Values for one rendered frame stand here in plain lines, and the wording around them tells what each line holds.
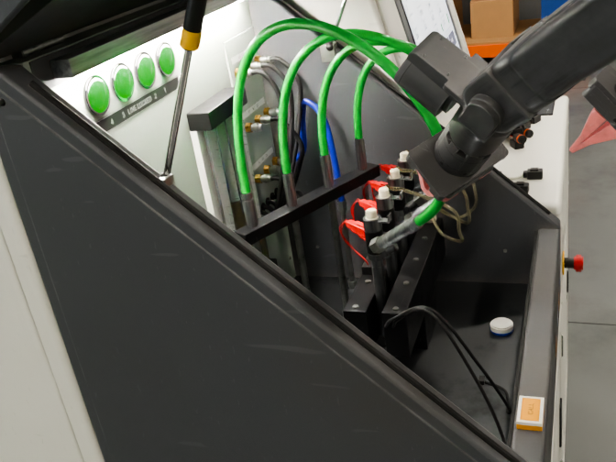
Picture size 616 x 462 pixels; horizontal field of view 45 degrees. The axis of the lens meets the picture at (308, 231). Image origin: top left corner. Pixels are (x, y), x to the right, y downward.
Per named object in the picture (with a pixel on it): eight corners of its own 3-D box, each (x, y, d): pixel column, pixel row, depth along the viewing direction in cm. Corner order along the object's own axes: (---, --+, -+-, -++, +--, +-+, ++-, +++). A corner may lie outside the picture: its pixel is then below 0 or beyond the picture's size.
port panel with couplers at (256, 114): (270, 208, 137) (240, 40, 124) (254, 208, 138) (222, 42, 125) (294, 181, 148) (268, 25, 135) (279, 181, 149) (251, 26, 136)
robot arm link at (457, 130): (500, 143, 70) (534, 106, 72) (445, 96, 71) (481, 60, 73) (476, 170, 77) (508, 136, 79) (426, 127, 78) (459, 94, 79)
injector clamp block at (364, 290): (413, 393, 117) (405, 313, 110) (354, 388, 120) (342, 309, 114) (447, 285, 145) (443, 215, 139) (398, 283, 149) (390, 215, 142)
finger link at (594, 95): (554, 115, 100) (607, 68, 93) (591, 154, 99) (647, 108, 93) (537, 132, 95) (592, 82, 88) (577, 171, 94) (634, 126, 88)
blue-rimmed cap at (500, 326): (512, 336, 127) (512, 329, 126) (489, 335, 128) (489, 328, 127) (514, 324, 130) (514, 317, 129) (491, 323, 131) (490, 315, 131)
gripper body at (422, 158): (402, 159, 83) (419, 131, 76) (469, 115, 86) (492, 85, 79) (436, 204, 82) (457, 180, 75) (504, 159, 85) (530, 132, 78)
